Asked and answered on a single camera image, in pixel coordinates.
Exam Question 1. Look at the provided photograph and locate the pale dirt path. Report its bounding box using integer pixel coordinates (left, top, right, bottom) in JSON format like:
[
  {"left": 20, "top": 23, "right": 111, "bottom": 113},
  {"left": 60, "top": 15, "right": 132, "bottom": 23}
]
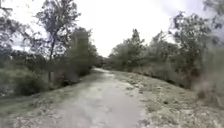
[{"left": 49, "top": 67, "right": 151, "bottom": 128}]

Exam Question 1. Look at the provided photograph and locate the row of trees and bushes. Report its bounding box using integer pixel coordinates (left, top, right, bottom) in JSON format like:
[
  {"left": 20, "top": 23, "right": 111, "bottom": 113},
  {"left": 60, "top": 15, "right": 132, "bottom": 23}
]
[
  {"left": 102, "top": 0, "right": 224, "bottom": 108},
  {"left": 0, "top": 0, "right": 104, "bottom": 98}
]

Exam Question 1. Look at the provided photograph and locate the patchy dry grass ground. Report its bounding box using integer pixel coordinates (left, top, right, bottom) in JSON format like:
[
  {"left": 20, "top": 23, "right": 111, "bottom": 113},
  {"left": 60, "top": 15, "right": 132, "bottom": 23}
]
[
  {"left": 0, "top": 68, "right": 104, "bottom": 128},
  {"left": 111, "top": 69, "right": 224, "bottom": 128}
]

